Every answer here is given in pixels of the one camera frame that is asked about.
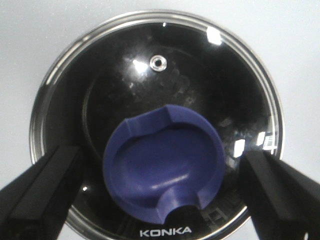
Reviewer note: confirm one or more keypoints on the glass lid blue knob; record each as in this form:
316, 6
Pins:
163, 105

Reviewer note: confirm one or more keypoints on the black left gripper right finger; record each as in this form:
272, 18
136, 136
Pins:
283, 203

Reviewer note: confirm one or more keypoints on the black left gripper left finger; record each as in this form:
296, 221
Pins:
35, 205

